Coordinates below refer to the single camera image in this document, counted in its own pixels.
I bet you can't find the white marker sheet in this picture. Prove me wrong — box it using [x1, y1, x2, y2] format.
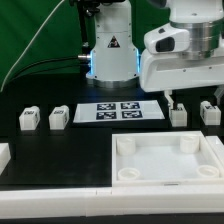
[73, 100, 164, 123]

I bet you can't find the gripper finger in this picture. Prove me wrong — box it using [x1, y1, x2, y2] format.
[214, 85, 224, 104]
[164, 90, 174, 109]

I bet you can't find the black cable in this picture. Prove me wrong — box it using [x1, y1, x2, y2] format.
[0, 56, 93, 88]

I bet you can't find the white left block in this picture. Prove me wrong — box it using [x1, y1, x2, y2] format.
[0, 143, 11, 175]

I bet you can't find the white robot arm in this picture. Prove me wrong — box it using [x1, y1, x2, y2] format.
[87, 0, 224, 92]

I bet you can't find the white rail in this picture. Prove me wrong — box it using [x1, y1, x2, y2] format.
[206, 136, 224, 178]
[0, 185, 224, 219]

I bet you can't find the white front rail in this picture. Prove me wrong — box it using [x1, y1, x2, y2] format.
[0, 185, 224, 219]

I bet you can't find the white right rail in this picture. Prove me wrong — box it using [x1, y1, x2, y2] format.
[206, 136, 224, 178]

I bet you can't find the white cable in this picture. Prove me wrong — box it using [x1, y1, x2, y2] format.
[0, 0, 66, 91]

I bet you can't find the white square table top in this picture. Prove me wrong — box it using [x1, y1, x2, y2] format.
[112, 131, 224, 187]

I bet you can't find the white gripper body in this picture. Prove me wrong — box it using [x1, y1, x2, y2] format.
[140, 23, 224, 92]

